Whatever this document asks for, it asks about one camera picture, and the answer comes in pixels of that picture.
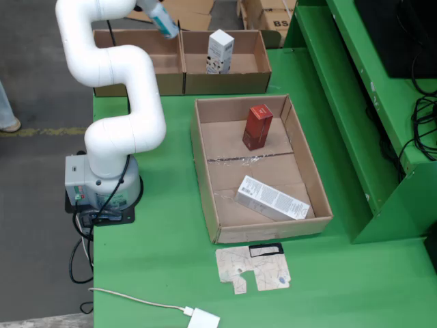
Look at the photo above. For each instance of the brown carton with printed letters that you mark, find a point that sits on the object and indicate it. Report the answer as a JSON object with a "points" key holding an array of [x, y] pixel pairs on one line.
{"points": [[276, 22]]}

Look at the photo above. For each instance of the long white printed box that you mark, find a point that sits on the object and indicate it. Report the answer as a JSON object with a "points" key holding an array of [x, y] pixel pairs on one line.
{"points": [[273, 200]]}

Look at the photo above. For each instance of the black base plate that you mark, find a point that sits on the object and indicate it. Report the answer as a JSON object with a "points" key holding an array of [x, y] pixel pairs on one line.
{"points": [[126, 217]]}

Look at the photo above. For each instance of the white adapter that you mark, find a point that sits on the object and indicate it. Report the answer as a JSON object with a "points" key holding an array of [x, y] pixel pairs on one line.
{"points": [[205, 319]]}

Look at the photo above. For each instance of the red carton box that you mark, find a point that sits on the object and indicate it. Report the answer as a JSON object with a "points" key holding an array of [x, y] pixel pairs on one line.
{"points": [[257, 130]]}

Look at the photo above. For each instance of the shallow cardboard tray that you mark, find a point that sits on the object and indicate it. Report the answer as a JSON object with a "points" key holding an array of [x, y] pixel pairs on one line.
{"points": [[273, 225]]}

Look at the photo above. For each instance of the beige shoe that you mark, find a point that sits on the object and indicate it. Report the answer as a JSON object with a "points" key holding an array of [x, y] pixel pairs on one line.
{"points": [[13, 126]]}

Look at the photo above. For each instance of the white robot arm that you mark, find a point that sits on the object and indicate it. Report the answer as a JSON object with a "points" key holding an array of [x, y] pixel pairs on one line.
{"points": [[116, 75]]}

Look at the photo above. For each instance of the brown cardboard with flaps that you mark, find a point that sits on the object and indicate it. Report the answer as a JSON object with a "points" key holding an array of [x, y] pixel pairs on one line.
{"points": [[191, 13]]}

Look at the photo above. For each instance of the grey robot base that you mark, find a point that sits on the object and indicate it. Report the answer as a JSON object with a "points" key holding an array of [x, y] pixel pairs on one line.
{"points": [[76, 177]]}

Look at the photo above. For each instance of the translucent bottle with teal label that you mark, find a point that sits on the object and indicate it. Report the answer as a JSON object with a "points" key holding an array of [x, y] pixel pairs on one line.
{"points": [[164, 18]]}

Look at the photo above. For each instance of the flattened patterned paper carton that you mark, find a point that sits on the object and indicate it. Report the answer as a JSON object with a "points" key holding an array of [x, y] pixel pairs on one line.
{"points": [[266, 270]]}

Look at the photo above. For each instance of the green metal shelf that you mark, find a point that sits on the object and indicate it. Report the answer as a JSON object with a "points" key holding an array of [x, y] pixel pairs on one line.
{"points": [[341, 102]]}

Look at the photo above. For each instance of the white box with black pattern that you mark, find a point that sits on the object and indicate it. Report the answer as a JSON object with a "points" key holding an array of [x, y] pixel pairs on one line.
{"points": [[218, 48]]}

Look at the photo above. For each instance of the divided cardboard box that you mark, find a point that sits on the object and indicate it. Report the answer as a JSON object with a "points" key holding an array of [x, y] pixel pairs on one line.
{"points": [[239, 82]]}

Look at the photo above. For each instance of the black monitor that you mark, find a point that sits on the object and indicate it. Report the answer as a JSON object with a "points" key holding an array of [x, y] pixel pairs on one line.
{"points": [[403, 34]]}

